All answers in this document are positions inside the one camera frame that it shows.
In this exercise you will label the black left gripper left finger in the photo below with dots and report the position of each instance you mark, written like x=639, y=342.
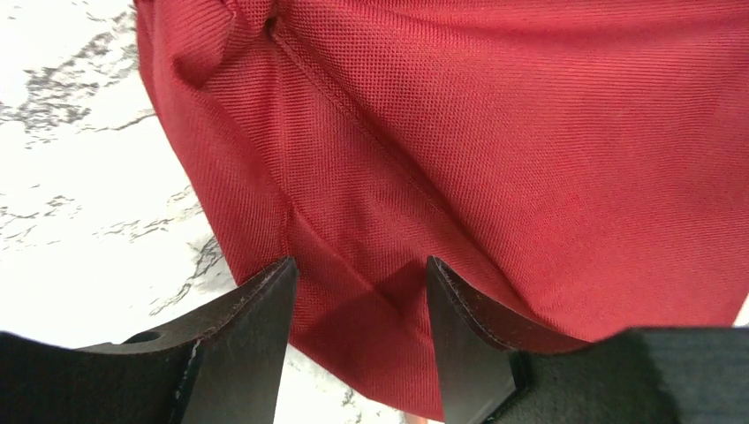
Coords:
x=220, y=363

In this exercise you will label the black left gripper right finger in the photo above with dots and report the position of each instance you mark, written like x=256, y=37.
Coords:
x=496, y=366

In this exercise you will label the red backpack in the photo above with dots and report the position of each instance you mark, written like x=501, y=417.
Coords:
x=584, y=163

